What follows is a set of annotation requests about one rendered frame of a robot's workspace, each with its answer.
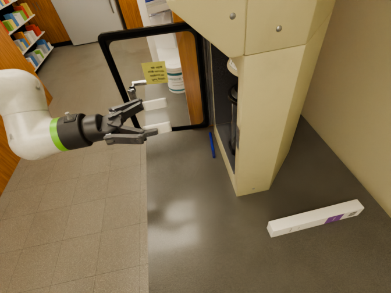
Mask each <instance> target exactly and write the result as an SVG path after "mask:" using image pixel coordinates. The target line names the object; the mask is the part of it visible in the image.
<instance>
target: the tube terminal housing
mask: <svg viewBox="0 0 391 293"><path fill-rule="evenodd" d="M335 1H336V0H247V13H246V34H245V46H244V54H243V56H240V57H236V58H231V60H232V62H233V63H234V64H235V66H236V68H237V72H238V96H237V126H238V128H239V130H240V136H239V150H238V149H237V146H236V157H235V173H234V174H233V172H232V168H231V167H230V163H229V161H228V158H227V156H226V153H225V150H224V148H223V145H222V142H221V139H220V137H219V134H218V131H217V129H216V125H215V127H214V134H215V137H216V140H217V143H218V145H219V149H220V151H221V154H222V157H223V160H224V162H225V165H226V168H227V170H228V173H229V177H230V179H231V182H232V185H233V188H234V191H235V193H236V196H242V195H247V194H252V193H256V192H261V191H266V190H269V189H270V187H271V185H272V183H273V181H274V179H275V177H276V175H277V173H278V171H279V169H280V167H281V166H282V164H283V162H284V160H285V158H286V156H287V154H288V153H289V150H290V146H291V144H292V140H293V137H294V133H295V131H296V127H297V124H298V120H299V118H300V115H301V111H302V108H303V105H304V101H305V98H306V95H307V92H308V88H309V86H310V82H311V79H312V75H313V72H314V69H315V65H316V63H317V60H318V56H319V53H320V50H321V46H322V43H323V40H324V37H325V33H326V30H327V28H328V24H329V21H330V17H331V14H332V10H333V7H334V5H335Z"/></svg>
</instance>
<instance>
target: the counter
mask: <svg viewBox="0 0 391 293"><path fill-rule="evenodd" d="M209 132H211V134H212V140H213V144H214V150H215V156H216V158H213V157H212V150H211V143H210V139H209ZM146 164H147V228H148V292H149V293H391V218H390V216H389V215H388V214H387V213H386V212H385V211H384V210H383V208H382V207H381V206H380V205H379V203H377V201H376V200H375V199H374V198H373V197H372V195H371V194H370V193H369V192H368V191H367V190H366V189H365V188H364V186H363V185H362V184H361V183H360V182H359V181H358V180H357V178H356V177H355V176H354V175H353V173H352V172H351V171H350V170H349V169H348V168H347V167H346V165H345V164H344V163H343V162H342V161H341V160H340V159H339V158H338V156H337V155H336V154H335V153H334V152H333V151H332V150H331V148H330V147H329V146H328V145H327V143H326V142H325V141H324V140H323V139H322V138H321V137H320V136H319V134H318V133H317V132H316V131H315V130H314V129H313V128H312V126H311V125H310V124H309V123H308V121H306V119H305V118H304V117H303V116H302V115H300V118H299V120H298V124H297V127H296V131H295V133H294V137H293V140H292V144H291V146H290V150H289V153H288V154H287V156H286V158H285V160H284V162H283V164H282V166H281V167H280V169H279V171H278V173H277V175H276V177H275V179H274V181H273V183H272V185H271V187H270V189H269V190H266V191H261V192H256V193H252V194H247V195H242V196H236V193H235V191H234V188H233V185H232V182H231V179H230V177H229V173H228V170H227V168H226V165H225V162H224V160H223V157H222V154H221V151H220V149H219V145H218V143H217V140H216V137H215V134H214V126H209V127H206V128H198V129H194V130H192V129H191V130H182V131H171V132H166V133H160V134H158V135H153V136H150V137H147V140H146ZM355 199H357V200H358V201H359V202H360V203H361V204H362V206H363V207H364V209H363V210H362V211H361V212H360V213H359V214H358V215H357V216H353V217H348V218H346V219H341V220H337V221H333V222H330V223H326V224H322V225H318V226H315V227H310V228H306V229H303V230H299V231H295V232H292V233H287V234H283V235H279V236H276V237H272V238H271V236H270V234H269V232H268V230H267V226H268V223H269V221H273V220H277V219H281V218H284V217H288V216H292V215H297V214H300V213H304V212H309V211H312V210H315V209H320V208H324V207H327V206H332V205H336V204H339V203H343V202H347V201H352V200H355Z"/></svg>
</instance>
